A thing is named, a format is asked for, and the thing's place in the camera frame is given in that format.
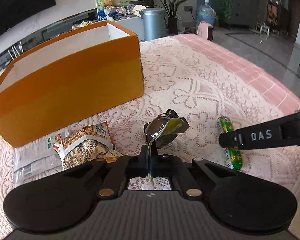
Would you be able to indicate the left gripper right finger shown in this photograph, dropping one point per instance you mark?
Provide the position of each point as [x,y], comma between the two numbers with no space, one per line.
[181,180]

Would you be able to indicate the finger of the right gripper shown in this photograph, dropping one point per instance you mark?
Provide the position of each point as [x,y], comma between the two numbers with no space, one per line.
[228,139]

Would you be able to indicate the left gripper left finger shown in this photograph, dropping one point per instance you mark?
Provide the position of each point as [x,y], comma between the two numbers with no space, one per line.
[118,175]

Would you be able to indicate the checkered yellow snack bag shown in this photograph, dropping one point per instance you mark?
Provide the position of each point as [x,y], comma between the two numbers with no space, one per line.
[87,144]

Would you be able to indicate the dark green foil packet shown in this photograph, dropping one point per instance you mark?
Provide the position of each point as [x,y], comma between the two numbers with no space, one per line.
[161,131]

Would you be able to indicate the white silver snack packet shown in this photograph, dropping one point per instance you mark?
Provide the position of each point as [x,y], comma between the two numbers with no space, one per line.
[38,159]

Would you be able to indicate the green wrapped snack stick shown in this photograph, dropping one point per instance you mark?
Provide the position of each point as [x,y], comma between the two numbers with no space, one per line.
[232,155]

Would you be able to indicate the white lace tablecloth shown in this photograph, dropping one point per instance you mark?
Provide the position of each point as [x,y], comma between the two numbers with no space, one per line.
[200,81]

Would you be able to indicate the orange cardboard box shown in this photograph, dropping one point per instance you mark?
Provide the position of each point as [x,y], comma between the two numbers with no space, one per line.
[46,91]

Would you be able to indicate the pink small heater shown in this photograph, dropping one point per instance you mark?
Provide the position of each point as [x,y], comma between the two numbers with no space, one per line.
[205,30]

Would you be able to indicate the blue water jug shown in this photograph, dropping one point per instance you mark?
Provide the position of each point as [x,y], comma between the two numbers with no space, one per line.
[205,13]

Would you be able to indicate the grey metal trash bin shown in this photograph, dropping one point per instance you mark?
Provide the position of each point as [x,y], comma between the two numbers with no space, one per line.
[154,23]

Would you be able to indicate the potted green plant right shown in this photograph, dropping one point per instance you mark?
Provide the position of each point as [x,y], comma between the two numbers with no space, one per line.
[171,8]

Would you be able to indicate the white wifi router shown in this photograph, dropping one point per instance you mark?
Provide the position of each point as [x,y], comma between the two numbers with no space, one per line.
[16,50]

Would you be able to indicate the teddy bear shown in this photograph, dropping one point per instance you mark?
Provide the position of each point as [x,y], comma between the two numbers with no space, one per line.
[107,4]

